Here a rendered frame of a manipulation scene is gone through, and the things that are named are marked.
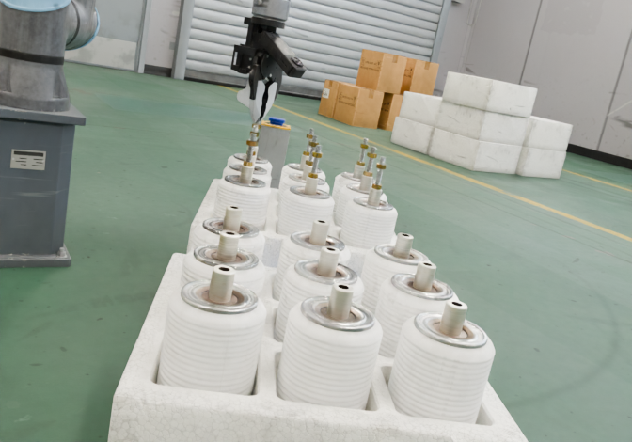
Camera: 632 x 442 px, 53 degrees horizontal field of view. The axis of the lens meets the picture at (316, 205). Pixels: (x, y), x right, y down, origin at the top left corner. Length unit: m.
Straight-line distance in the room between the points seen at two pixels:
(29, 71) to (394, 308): 0.82
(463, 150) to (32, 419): 3.35
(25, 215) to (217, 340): 0.78
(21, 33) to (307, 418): 0.91
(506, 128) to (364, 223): 2.96
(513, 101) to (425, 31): 3.98
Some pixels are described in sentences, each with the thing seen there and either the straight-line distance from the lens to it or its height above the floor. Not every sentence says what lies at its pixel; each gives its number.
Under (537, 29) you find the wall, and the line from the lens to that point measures 7.71.
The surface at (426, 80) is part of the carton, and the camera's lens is 5.42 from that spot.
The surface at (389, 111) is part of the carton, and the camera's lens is 5.22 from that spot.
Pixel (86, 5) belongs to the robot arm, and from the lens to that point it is 1.42.
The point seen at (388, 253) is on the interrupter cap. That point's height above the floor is 0.25.
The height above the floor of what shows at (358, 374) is 0.21.
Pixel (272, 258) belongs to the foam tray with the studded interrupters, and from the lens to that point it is 1.10.
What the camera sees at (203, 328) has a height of 0.24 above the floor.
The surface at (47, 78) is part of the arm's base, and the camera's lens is 1.29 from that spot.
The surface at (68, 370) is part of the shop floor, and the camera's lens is 0.99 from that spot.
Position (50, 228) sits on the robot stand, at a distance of 1.33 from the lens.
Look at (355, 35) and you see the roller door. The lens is 7.30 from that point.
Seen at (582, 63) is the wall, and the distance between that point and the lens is 7.24.
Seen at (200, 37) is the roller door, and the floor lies 0.43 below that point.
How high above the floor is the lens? 0.50
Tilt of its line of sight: 13 degrees down
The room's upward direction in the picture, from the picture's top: 11 degrees clockwise
